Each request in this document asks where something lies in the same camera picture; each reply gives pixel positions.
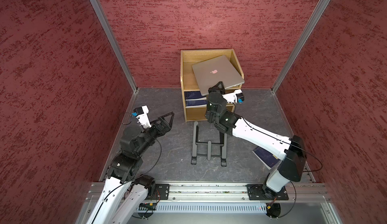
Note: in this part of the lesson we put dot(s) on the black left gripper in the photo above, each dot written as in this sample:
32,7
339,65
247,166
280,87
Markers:
167,126

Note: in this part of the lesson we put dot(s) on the blue books on shelf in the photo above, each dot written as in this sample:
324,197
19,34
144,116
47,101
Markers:
194,99

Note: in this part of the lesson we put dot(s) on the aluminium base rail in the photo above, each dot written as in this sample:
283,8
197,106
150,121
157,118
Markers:
193,192

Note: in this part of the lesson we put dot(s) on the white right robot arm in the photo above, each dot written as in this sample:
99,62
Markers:
290,151

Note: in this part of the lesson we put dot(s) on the aluminium corner post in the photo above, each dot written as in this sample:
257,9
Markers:
308,29
98,9

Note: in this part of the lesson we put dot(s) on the blue notebook on floor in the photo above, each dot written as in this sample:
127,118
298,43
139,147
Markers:
268,159

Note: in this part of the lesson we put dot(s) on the silver laptop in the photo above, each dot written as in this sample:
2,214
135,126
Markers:
210,72

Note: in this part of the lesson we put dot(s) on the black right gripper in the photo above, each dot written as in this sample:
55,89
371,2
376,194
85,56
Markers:
220,88

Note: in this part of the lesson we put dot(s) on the wooden bookshelf cabinet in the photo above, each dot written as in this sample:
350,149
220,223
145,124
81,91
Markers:
188,80

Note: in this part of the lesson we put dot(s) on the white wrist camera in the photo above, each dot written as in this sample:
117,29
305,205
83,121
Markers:
141,114
236,97

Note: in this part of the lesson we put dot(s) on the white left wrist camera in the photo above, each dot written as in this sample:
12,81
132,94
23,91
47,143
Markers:
141,114

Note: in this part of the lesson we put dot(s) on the right aluminium corner post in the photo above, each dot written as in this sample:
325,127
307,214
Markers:
308,29

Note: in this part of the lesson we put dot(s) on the black laptop stand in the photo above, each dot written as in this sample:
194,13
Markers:
209,144

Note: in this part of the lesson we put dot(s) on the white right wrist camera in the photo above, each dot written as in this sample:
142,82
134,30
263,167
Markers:
236,97

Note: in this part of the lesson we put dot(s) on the white perforated cable tray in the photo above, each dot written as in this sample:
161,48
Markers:
206,208

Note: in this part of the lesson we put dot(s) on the left aluminium corner post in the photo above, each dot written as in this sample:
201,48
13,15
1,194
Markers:
98,9

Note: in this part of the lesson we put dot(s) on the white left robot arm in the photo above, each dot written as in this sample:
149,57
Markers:
124,190

